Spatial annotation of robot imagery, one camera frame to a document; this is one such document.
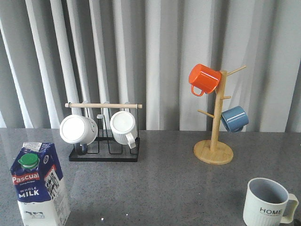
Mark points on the blue white milk carton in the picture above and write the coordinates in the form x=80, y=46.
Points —
x=39, y=183

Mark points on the pale green HOME mug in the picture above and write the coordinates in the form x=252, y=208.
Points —
x=268, y=203

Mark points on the ribbed white mug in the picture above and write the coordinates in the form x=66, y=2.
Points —
x=124, y=130

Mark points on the black metal mug rack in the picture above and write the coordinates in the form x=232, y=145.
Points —
x=105, y=147

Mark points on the orange enamel mug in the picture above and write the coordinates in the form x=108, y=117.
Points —
x=203, y=80

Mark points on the wooden mug tree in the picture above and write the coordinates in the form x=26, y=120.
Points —
x=213, y=151

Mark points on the blue enamel mug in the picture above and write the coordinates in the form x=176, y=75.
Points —
x=234, y=119

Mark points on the grey white curtain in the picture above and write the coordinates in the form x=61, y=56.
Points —
x=142, y=51

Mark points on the smooth white mug dark handle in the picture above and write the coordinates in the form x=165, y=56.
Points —
x=80, y=131

